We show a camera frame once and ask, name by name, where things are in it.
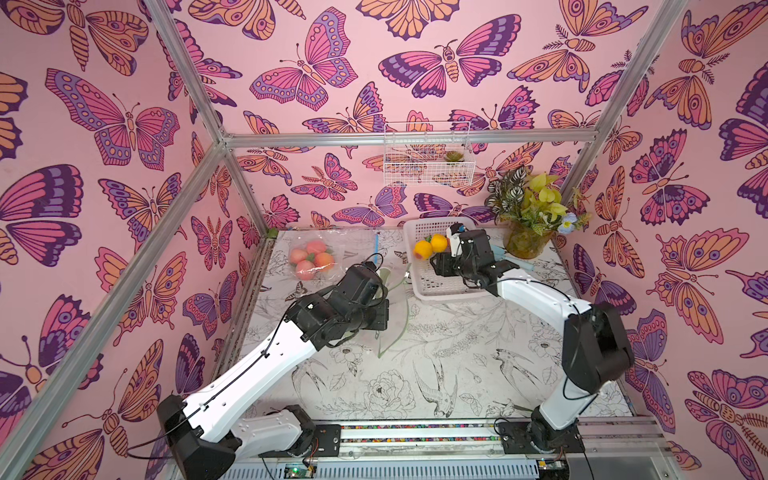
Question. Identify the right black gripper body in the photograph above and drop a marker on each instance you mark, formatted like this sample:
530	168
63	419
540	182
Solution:
447	261

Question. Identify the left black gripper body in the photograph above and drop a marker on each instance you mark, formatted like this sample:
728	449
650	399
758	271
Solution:
373	318

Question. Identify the clear green-zipper zip-top bag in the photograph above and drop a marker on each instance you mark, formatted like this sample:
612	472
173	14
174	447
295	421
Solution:
398	281

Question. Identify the yellow peach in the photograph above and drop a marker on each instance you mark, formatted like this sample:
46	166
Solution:
423	250
439	243

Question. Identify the orange-red peach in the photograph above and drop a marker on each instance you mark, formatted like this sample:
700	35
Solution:
324	261

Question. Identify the clear blue-zipper zip-top bag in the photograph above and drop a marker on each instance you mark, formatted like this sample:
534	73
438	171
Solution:
348	247

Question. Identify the pink peach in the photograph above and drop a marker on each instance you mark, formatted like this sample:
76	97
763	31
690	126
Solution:
297	255
316	247
305	270

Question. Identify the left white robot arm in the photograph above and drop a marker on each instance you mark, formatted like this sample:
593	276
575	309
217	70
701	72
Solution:
207	432

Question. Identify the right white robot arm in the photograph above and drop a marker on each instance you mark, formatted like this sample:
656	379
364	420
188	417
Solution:
595	346

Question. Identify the light blue scoop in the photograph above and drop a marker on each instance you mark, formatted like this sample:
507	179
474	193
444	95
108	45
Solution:
501	254

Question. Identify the pink plastic basket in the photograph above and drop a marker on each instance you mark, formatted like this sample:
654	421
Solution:
428	286

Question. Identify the potted artificial plant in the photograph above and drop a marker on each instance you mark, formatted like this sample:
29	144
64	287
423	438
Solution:
532	207

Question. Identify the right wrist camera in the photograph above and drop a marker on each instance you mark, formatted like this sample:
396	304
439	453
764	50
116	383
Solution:
453	234

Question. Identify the white wire wall basket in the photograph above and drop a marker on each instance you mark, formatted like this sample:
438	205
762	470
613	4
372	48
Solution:
418	156

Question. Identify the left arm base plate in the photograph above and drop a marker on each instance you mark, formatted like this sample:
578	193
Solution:
322	440

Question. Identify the aluminium frame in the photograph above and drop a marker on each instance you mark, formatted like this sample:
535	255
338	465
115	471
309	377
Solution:
37	423

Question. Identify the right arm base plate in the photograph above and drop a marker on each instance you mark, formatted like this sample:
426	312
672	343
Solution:
521	436

